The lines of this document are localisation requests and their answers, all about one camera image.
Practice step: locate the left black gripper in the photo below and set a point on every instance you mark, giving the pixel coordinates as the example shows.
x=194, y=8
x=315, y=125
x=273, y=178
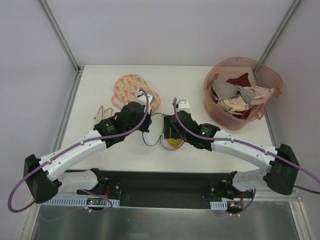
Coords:
x=144, y=120

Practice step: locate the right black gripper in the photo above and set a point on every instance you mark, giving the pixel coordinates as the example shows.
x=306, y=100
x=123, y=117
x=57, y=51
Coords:
x=167, y=126

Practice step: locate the mustard yellow bra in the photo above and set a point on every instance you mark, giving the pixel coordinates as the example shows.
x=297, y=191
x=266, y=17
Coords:
x=175, y=143

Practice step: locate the white mesh laundry bag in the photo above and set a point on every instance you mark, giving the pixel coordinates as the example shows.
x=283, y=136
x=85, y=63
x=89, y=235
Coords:
x=157, y=133

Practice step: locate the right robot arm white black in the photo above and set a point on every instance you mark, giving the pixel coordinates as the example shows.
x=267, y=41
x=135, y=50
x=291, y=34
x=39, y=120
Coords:
x=276, y=166

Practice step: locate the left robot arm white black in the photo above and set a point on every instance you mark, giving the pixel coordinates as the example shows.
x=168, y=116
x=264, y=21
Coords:
x=43, y=175

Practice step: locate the floral pink laundry pouch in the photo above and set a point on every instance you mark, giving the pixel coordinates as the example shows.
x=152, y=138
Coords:
x=125, y=91

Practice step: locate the small beige mesh bag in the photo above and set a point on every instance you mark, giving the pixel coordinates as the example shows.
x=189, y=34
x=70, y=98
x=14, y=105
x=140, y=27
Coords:
x=104, y=113

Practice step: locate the grey bra in tub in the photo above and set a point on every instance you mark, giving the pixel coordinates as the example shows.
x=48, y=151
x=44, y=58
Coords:
x=234, y=94

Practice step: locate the pink bra in tub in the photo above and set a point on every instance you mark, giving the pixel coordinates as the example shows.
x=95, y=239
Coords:
x=262, y=95

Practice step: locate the pink translucent plastic tub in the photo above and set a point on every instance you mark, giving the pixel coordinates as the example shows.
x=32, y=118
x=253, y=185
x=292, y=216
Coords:
x=259, y=75

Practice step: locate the dark red garment in tub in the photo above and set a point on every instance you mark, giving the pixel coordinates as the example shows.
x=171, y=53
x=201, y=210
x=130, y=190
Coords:
x=242, y=81

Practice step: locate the right controller board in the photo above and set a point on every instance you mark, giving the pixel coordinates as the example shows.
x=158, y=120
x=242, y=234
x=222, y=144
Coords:
x=225, y=205

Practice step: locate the controller board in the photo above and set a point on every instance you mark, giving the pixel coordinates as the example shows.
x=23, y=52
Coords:
x=82, y=201
x=225, y=205

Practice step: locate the left controller board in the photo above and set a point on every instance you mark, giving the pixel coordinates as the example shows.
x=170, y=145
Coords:
x=82, y=201

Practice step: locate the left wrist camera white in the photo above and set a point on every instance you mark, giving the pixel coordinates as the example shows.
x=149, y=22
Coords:
x=144, y=98

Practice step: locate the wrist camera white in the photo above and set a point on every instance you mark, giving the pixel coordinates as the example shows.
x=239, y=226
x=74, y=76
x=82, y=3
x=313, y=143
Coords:
x=181, y=105
x=144, y=98

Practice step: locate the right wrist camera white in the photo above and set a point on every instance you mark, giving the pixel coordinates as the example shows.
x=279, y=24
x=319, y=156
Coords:
x=181, y=105

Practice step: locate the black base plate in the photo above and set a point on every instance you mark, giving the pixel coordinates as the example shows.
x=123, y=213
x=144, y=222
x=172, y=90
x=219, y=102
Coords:
x=177, y=190

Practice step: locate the left aluminium frame post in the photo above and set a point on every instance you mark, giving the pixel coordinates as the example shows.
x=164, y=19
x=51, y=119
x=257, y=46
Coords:
x=59, y=34

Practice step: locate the aluminium frame post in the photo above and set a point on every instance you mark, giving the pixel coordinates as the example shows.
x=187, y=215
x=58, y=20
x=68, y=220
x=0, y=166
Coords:
x=59, y=34
x=293, y=7

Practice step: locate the aluminium front rail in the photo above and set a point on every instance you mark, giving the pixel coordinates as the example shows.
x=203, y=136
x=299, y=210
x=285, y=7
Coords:
x=268, y=195

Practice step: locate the right aluminium frame post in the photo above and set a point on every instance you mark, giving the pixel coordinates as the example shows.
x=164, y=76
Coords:
x=293, y=7

